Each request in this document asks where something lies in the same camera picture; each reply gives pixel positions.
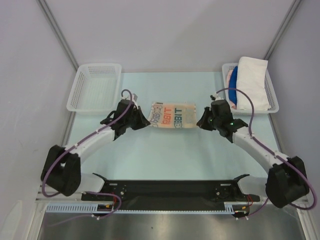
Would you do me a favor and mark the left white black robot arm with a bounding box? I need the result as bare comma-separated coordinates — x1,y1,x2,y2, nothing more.
40,99,150,200

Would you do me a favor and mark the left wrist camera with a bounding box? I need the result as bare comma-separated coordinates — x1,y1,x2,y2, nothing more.
128,93,138,107

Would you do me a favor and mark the white plastic basket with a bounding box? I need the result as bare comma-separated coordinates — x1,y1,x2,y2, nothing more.
66,63,122,115
221,63,279,115

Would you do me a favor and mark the white towel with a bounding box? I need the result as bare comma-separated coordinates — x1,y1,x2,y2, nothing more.
236,56,271,111

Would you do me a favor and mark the left white plastic basket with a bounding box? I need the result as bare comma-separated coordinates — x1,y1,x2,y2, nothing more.
66,63,122,115

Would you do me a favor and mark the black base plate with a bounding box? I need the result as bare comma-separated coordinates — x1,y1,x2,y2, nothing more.
81,175,260,210

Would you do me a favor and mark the right white plastic basket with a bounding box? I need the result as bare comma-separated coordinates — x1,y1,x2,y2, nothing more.
221,63,279,115

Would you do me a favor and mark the white slotted cable duct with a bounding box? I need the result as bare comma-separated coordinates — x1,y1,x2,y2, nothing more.
45,203,249,215

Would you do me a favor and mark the pink towel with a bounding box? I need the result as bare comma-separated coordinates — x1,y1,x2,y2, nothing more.
226,69,237,109

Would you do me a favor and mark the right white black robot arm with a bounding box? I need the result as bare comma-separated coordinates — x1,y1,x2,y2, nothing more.
197,99,311,208

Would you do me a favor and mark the rabbit print towel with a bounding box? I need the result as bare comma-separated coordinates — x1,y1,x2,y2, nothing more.
148,102,197,129

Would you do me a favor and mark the blue towel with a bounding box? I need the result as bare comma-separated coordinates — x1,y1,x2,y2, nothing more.
228,66,238,109

